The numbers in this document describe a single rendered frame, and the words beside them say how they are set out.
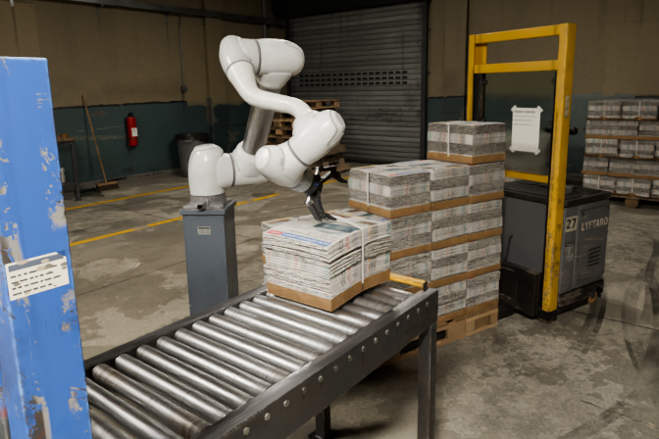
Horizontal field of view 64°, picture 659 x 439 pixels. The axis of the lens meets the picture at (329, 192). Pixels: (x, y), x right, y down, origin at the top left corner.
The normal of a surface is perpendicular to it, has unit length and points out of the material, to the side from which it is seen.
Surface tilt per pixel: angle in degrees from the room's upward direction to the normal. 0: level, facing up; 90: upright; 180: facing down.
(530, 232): 90
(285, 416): 90
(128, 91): 90
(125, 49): 90
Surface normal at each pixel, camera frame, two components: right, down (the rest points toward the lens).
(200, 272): -0.06, 0.19
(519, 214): -0.85, 0.12
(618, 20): -0.61, 0.17
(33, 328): 0.79, 0.11
